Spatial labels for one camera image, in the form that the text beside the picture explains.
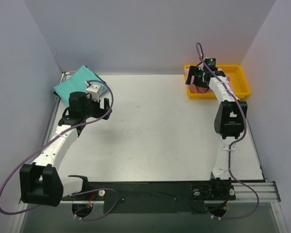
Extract aluminium front rail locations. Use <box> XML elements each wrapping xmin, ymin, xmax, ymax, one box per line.
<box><xmin>19</xmin><ymin>181</ymin><xmax>281</xmax><ymax>204</ymax></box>

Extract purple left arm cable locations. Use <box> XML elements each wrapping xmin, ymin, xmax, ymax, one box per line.
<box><xmin>0</xmin><ymin>80</ymin><xmax>119</xmax><ymax>221</ymax></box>

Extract yellow plastic tray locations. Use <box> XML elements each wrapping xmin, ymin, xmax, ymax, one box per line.
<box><xmin>187</xmin><ymin>64</ymin><xmax>251</xmax><ymax>100</ymax></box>

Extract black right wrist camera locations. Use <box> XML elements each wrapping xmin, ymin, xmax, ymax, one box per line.
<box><xmin>204</xmin><ymin>58</ymin><xmax>218</xmax><ymax>72</ymax></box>

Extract teal folded t shirt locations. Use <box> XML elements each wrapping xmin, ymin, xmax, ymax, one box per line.
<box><xmin>54</xmin><ymin>66</ymin><xmax>105</xmax><ymax>106</ymax></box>

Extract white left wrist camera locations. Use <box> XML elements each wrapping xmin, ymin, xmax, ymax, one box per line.
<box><xmin>85</xmin><ymin>84</ymin><xmax>103</xmax><ymax>101</ymax></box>

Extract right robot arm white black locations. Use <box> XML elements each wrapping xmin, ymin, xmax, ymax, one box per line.
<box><xmin>184</xmin><ymin>65</ymin><xmax>248</xmax><ymax>201</ymax></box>

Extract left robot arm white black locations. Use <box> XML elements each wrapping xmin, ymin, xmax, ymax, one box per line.
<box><xmin>19</xmin><ymin>92</ymin><xmax>112</xmax><ymax>207</ymax></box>

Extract pink t shirt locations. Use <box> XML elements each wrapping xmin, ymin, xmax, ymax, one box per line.
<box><xmin>183</xmin><ymin>69</ymin><xmax>234</xmax><ymax>94</ymax></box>

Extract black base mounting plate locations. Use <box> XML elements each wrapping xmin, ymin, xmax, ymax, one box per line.
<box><xmin>63</xmin><ymin>180</ymin><xmax>236</xmax><ymax>214</ymax></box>

